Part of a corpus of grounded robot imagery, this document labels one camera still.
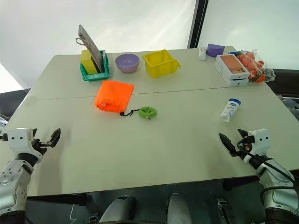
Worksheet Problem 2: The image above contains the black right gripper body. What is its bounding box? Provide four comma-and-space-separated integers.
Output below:
233, 136, 255, 160

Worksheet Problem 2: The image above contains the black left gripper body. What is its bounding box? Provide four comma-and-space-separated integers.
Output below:
30, 138, 49, 156

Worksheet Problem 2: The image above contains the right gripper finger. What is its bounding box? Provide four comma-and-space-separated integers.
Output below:
237, 128, 250, 140
219, 132, 238, 157

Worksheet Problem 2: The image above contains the clear bag of orange items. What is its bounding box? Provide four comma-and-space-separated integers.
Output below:
229, 49, 276, 84

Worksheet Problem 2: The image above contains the white lotion tube blue cap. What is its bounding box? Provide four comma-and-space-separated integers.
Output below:
219, 98, 242, 123

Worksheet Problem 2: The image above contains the black chair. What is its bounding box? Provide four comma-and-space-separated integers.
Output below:
265, 68, 299, 99

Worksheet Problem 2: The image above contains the white phone box orange print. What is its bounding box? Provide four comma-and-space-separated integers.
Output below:
215, 54, 251, 80

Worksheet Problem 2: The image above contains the green plastic bin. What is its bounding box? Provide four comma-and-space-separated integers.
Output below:
79, 49, 111, 82

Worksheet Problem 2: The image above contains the grey rounded robot leg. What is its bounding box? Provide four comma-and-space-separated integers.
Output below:
99, 195, 137, 224
166, 192, 193, 224

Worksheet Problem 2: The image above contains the yellow block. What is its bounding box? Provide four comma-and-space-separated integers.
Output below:
80, 49, 99, 75

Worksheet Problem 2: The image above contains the purple cylinder container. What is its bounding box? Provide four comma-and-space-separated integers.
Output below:
206, 43, 226, 58

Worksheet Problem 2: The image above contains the small white tube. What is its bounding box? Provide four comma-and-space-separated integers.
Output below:
198, 46, 208, 62

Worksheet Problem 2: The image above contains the grey flat tablet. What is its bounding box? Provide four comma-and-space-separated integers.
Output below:
78, 24, 105, 73

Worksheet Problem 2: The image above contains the yellow plastic bin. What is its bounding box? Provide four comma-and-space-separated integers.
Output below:
142, 49, 182, 79

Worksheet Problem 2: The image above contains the purple bowl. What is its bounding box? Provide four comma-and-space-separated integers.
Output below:
114, 53, 141, 74

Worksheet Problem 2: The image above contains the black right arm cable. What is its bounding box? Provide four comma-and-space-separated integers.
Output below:
236, 139, 297, 210

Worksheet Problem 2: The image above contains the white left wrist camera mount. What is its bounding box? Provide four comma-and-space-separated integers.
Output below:
6, 127, 34, 148

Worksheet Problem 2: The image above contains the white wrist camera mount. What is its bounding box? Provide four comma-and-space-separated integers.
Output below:
6, 127, 34, 148
247, 128, 270, 154

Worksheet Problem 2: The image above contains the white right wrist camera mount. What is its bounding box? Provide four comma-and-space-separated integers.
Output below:
247, 128, 270, 154

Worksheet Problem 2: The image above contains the orange drawstring pouch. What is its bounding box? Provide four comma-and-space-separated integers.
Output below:
94, 80, 135, 115

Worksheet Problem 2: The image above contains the black drawstring cord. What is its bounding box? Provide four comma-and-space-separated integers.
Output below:
119, 109, 141, 117

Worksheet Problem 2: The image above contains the green fabric ring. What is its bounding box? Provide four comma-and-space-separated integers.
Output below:
138, 106, 158, 121

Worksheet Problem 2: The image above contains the grey cord loop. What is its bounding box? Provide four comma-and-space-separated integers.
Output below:
75, 36, 97, 55

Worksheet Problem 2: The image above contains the dark window post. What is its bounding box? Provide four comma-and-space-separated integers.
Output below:
187, 0, 209, 49

